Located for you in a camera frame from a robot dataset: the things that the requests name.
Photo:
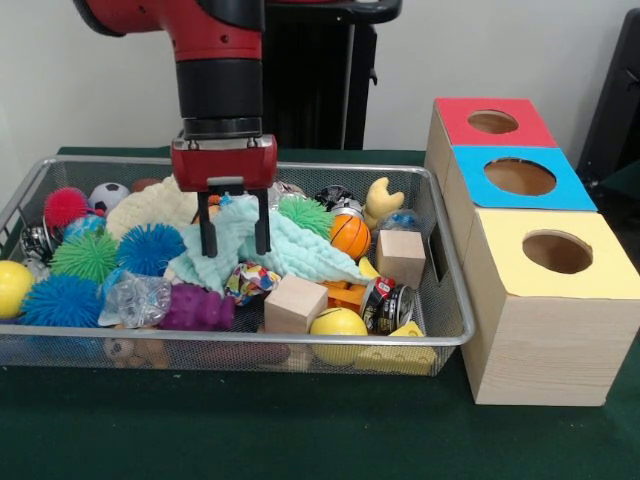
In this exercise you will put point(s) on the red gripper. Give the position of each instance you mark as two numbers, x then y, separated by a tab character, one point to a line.
225	165

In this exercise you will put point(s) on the pink spiky ball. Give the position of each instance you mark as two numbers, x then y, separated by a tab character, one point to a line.
64	205

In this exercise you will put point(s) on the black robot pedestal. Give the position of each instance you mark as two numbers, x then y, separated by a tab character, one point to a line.
320	90

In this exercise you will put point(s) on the crushed clear plastic bottle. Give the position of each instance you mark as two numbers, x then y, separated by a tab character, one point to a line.
132	302

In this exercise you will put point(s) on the dark green table cloth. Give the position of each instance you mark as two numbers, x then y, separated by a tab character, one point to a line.
300	430
622	200

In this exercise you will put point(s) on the plain yellow ball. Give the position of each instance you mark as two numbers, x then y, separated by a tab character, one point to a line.
12	289

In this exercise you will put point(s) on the purple knobbly rubber toy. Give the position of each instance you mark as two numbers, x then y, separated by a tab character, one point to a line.
195	307

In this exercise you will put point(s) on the black and white soccer ball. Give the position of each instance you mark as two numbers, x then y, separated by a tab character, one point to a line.
107	196

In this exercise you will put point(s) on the yellow smiley face ball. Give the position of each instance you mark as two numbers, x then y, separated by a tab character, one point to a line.
339	332

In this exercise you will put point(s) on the cream white cloth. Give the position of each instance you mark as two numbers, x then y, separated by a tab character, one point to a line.
150	202

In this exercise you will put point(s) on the small bright dotted fabric scrunchie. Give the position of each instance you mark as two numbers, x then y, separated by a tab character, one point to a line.
250	280

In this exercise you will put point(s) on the small blue spiky ball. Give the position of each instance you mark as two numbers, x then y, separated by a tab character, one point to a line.
150	250

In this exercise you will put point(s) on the mint green cloth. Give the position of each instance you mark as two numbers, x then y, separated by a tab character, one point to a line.
300	240

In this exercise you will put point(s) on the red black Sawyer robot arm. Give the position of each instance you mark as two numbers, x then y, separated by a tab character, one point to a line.
220	85

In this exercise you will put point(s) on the wooden box with three holes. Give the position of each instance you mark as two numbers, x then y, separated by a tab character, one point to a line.
550	350

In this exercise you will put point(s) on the large blue spiky ball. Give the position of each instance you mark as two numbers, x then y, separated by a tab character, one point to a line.
62	302

